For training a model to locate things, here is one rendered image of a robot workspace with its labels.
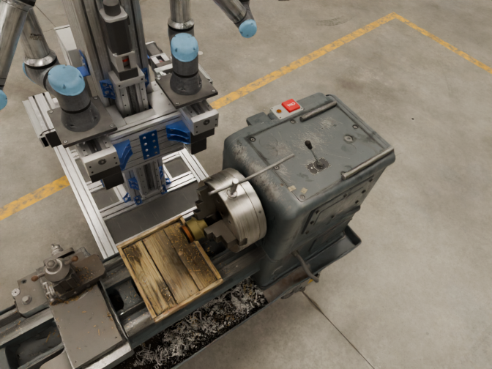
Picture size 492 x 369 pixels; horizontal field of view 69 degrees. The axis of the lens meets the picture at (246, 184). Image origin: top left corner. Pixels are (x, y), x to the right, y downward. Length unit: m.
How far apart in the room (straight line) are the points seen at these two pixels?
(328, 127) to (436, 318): 1.68
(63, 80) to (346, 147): 1.11
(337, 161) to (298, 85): 2.39
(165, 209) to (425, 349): 1.88
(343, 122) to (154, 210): 1.40
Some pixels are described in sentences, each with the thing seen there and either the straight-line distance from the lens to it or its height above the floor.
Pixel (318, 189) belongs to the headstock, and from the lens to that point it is 1.34.
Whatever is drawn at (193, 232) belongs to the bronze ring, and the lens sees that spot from 1.35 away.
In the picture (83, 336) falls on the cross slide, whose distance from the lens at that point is 1.43.
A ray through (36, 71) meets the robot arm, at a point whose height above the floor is 1.38.
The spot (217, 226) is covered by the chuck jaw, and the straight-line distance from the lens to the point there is 1.36.
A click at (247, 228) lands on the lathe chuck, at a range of 1.30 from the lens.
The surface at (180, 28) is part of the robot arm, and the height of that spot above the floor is 1.40.
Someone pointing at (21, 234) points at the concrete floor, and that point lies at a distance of 2.87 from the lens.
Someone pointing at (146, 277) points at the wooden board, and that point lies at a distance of 1.54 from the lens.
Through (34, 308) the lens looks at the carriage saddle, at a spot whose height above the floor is 0.90.
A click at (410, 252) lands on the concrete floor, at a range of 2.94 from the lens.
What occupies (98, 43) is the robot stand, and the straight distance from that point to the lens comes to 1.68.
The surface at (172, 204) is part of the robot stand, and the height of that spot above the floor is 0.21.
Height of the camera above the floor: 2.31
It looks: 54 degrees down
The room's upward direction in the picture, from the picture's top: 10 degrees clockwise
